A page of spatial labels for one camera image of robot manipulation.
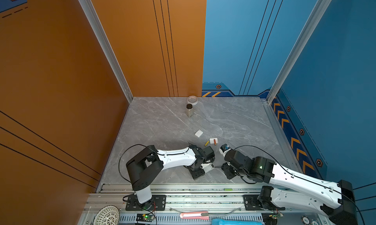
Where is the white battery cover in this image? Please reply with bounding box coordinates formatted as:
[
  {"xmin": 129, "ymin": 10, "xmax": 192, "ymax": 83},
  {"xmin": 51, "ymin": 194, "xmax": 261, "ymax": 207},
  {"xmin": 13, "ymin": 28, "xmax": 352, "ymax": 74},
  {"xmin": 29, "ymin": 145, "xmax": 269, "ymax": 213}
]
[
  {"xmin": 195, "ymin": 130, "xmax": 203, "ymax": 138},
  {"xmin": 209, "ymin": 138, "xmax": 218, "ymax": 145}
]

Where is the white remote with display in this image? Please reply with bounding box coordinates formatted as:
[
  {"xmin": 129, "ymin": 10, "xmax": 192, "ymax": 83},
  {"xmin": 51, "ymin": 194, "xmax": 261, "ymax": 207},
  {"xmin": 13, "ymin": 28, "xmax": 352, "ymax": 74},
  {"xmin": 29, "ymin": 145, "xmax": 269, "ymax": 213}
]
[{"xmin": 201, "ymin": 163, "xmax": 215, "ymax": 174}]

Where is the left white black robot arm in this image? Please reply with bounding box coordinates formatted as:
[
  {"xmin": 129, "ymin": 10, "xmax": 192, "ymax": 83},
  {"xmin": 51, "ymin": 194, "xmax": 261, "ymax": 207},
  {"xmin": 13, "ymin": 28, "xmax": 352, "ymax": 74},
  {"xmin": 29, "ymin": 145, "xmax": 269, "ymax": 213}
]
[{"xmin": 126, "ymin": 145, "xmax": 215, "ymax": 204}]

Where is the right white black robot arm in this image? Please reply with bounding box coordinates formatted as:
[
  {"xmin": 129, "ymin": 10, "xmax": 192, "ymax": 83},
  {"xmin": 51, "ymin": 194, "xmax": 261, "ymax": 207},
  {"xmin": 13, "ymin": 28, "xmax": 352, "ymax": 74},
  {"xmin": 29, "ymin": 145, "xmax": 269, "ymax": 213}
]
[{"xmin": 220, "ymin": 144, "xmax": 358, "ymax": 225}]

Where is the pink box cutter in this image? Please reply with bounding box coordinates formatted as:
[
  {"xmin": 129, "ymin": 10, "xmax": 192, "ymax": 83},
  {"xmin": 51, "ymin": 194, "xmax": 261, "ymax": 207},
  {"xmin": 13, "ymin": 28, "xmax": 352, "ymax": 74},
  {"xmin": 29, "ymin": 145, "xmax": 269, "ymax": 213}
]
[{"xmin": 180, "ymin": 211, "xmax": 209, "ymax": 221}]

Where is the cyan cylinder object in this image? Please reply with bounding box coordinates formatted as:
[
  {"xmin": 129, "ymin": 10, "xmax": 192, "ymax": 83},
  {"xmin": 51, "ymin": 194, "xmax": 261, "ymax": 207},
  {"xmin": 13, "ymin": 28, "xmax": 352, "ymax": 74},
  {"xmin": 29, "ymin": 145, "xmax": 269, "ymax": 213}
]
[{"xmin": 211, "ymin": 218, "xmax": 263, "ymax": 225}]

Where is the small brown-capped jar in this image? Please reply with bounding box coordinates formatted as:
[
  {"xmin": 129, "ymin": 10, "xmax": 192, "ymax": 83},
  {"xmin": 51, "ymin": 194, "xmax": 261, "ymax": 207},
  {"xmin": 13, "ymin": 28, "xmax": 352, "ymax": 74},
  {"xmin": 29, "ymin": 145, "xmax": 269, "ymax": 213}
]
[{"xmin": 186, "ymin": 103, "xmax": 193, "ymax": 117}]

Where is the green circuit board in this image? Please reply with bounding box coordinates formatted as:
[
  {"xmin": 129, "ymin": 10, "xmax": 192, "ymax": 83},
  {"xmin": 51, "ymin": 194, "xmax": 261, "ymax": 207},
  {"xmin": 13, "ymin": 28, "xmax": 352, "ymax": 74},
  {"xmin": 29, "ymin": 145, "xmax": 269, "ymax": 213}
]
[{"xmin": 136, "ymin": 213, "xmax": 155, "ymax": 224}]

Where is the white mesh basket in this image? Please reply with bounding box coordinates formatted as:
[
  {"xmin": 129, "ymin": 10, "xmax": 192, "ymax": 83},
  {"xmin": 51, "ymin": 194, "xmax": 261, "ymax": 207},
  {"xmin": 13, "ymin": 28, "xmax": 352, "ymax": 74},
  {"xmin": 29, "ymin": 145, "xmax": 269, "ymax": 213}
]
[{"xmin": 93, "ymin": 205, "xmax": 120, "ymax": 225}]

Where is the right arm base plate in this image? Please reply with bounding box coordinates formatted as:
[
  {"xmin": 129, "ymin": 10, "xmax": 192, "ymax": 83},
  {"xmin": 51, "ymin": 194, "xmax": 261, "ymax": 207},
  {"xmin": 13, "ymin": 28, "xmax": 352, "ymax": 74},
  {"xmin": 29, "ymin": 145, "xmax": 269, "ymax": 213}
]
[{"xmin": 243, "ymin": 195, "xmax": 286, "ymax": 212}]

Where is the aluminium rail frame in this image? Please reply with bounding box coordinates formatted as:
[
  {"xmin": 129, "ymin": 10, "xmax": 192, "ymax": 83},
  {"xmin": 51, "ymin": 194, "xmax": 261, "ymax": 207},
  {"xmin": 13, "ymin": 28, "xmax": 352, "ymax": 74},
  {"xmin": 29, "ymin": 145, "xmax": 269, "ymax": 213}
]
[{"xmin": 78, "ymin": 183, "xmax": 331, "ymax": 225}]

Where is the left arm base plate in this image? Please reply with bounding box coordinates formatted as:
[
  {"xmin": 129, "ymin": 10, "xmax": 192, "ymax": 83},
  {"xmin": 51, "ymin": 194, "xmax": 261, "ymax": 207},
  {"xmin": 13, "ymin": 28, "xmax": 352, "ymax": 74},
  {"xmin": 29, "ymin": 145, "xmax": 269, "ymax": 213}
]
[{"xmin": 123, "ymin": 194, "xmax": 166, "ymax": 211}]

